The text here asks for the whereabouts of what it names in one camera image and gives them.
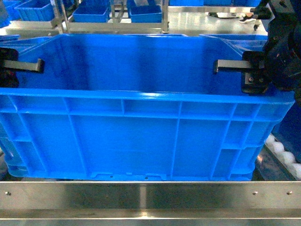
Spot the blue bin background centre left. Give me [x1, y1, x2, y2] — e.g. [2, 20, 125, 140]
[72, 5, 110, 23]

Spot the large blue plastic crate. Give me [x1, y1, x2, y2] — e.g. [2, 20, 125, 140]
[0, 34, 294, 181]

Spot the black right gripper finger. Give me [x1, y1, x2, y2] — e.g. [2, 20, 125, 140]
[213, 59, 249, 74]

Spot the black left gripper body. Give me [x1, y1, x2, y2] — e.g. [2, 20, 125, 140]
[0, 48, 19, 88]

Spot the blue bin background centre right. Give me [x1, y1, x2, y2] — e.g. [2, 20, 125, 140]
[127, 0, 162, 23]

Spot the steel roller shelf rack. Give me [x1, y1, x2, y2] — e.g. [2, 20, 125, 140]
[0, 181, 301, 226]

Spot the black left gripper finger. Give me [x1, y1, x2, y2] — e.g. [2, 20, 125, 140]
[3, 58, 45, 73]

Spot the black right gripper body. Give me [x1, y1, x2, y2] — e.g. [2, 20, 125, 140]
[241, 51, 271, 95]

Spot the white roller track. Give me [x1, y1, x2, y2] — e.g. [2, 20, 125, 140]
[265, 134, 301, 181]

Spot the blue bin background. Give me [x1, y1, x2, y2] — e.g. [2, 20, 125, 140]
[15, 0, 55, 22]
[127, 0, 162, 23]
[72, 5, 110, 23]

